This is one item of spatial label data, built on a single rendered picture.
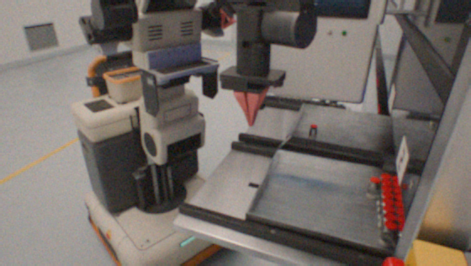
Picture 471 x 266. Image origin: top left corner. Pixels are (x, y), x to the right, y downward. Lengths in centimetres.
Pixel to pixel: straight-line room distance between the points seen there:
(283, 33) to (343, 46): 98
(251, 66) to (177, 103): 72
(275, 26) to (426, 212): 31
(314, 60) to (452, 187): 107
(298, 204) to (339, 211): 9
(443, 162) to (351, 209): 32
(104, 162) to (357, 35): 120
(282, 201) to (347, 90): 87
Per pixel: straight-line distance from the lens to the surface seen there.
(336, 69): 143
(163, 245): 144
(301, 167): 81
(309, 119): 107
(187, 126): 120
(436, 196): 45
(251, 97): 51
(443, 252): 46
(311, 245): 59
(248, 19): 49
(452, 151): 42
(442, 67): 52
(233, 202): 68
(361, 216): 70
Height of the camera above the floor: 132
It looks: 27 degrees down
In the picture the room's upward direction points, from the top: straight up
